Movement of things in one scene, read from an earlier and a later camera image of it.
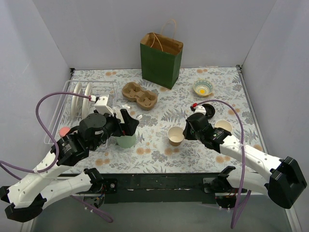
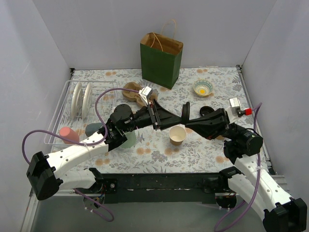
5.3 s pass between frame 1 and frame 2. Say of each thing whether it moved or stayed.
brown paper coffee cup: stayed
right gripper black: moved
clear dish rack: stayed
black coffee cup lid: moved
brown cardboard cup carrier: stayed
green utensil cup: stayed
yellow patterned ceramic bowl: stayed
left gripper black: moved
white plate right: stayed
